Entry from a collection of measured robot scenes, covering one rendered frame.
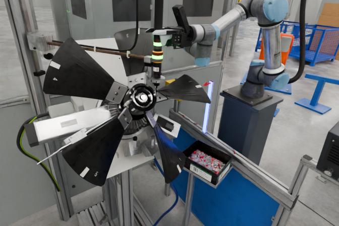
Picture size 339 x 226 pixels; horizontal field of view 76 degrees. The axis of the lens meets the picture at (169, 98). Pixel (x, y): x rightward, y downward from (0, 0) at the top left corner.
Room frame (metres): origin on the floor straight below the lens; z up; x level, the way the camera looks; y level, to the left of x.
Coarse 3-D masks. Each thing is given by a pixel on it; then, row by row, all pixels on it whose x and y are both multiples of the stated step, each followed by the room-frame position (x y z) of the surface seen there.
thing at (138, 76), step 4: (144, 72) 0.89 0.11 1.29; (128, 76) 0.91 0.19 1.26; (132, 76) 0.90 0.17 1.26; (136, 76) 0.89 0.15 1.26; (140, 76) 0.89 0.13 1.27; (144, 76) 0.88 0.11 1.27; (128, 80) 0.89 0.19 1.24; (132, 80) 0.89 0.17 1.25; (140, 80) 0.87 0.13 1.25; (144, 80) 0.87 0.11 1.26; (128, 84) 0.88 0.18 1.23; (132, 84) 0.87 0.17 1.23
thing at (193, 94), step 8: (176, 80) 1.03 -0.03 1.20; (184, 80) 1.04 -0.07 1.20; (192, 80) 1.05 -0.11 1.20; (160, 88) 0.95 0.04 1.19; (168, 88) 0.95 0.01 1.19; (176, 88) 0.95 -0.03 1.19; (184, 88) 0.96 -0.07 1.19; (192, 88) 0.98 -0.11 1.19; (200, 88) 1.00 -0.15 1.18; (168, 96) 0.87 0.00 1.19; (176, 96) 0.88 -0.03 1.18; (184, 96) 0.90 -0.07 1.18; (192, 96) 0.91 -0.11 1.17; (200, 96) 0.93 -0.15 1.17; (208, 96) 0.96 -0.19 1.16
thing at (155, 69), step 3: (153, 63) 0.87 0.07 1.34; (156, 63) 0.86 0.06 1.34; (159, 63) 0.86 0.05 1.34; (153, 66) 0.86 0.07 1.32; (156, 66) 0.86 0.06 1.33; (159, 66) 0.86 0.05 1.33; (153, 69) 0.86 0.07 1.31; (156, 69) 0.86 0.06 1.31; (159, 69) 0.86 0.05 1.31; (153, 72) 0.86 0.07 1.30; (156, 72) 0.86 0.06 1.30; (159, 72) 0.86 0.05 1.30; (153, 75) 0.87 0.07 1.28; (156, 75) 0.86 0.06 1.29; (159, 75) 0.86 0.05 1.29; (156, 78) 0.86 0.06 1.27; (159, 78) 0.86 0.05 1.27; (156, 84) 0.86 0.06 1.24; (159, 84) 0.88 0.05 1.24
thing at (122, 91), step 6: (114, 84) 0.79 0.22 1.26; (120, 84) 0.80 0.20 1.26; (114, 90) 0.80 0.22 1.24; (120, 90) 0.80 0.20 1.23; (126, 90) 0.80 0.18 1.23; (108, 96) 0.79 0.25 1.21; (114, 96) 0.80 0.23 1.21; (120, 96) 0.80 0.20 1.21; (114, 102) 0.80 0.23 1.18; (120, 102) 0.80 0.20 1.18
